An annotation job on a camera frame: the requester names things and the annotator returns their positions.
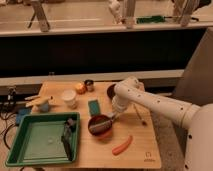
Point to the grey blue towel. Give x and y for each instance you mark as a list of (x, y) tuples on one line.
[(112, 116)]

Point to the white figure on shelf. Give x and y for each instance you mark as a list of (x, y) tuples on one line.
[(114, 8)]

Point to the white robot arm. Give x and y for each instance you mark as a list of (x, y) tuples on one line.
[(198, 120)]

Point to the orange fruit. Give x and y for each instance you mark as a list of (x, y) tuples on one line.
[(80, 88)]

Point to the red bowl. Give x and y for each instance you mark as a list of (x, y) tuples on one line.
[(98, 119)]

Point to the green sponge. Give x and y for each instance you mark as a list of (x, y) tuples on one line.
[(94, 107)]

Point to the blue box at table edge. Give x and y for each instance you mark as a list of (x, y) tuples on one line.
[(21, 113)]

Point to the black tool in tray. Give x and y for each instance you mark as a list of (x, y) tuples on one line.
[(69, 128)]

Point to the green object on shelf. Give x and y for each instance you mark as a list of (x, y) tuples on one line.
[(150, 19)]

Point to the dark purple bowl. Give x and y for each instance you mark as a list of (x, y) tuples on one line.
[(110, 91)]

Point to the white paper cup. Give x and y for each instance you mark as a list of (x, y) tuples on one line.
[(69, 97)]

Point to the brush in red bowl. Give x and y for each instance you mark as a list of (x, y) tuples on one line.
[(100, 127)]

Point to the green plastic tray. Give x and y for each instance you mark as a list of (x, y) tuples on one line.
[(38, 140)]

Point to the orange carrot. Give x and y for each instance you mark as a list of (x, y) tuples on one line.
[(122, 147)]

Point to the small metal can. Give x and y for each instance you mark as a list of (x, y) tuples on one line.
[(89, 85)]

